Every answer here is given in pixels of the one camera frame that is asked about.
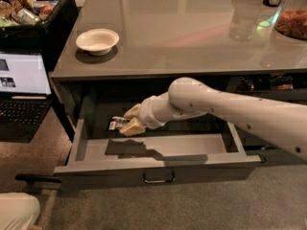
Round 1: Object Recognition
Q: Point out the clear drinking glass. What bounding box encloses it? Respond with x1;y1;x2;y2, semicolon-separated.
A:
229;0;261;42

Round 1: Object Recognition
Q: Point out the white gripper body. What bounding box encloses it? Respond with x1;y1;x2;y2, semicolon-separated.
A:
137;95;167;129

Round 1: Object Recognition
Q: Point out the grey counter cabinet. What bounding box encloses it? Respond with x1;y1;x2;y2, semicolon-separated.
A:
52;0;307;127

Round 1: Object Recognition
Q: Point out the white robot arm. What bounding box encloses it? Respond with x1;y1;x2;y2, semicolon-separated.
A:
120;78;307;159

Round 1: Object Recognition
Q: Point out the person's beige knee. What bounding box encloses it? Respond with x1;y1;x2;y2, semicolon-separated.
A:
0;193;40;230

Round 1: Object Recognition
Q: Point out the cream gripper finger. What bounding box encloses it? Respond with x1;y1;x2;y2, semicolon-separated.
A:
124;103;141;119
119;118;146;136

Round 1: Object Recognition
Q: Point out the grey open top drawer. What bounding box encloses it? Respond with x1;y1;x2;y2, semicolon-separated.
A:
53;85;262;190

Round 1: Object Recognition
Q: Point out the black bin of snacks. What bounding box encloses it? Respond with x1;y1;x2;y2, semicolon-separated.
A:
0;0;78;70

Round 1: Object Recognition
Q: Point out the black rxbar chocolate wrapper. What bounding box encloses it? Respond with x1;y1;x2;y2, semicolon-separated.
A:
108;116;130;130

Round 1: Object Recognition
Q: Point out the metal drawer handle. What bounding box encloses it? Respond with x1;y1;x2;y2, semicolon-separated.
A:
143;171;176;184

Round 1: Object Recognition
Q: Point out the white paper bowl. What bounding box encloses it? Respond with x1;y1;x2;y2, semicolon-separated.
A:
76;29;119;56

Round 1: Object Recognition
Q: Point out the black laptop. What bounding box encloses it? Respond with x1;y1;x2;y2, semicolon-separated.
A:
0;52;52;143

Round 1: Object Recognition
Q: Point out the clear jar of snacks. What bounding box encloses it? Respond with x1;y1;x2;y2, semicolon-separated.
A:
275;0;307;40

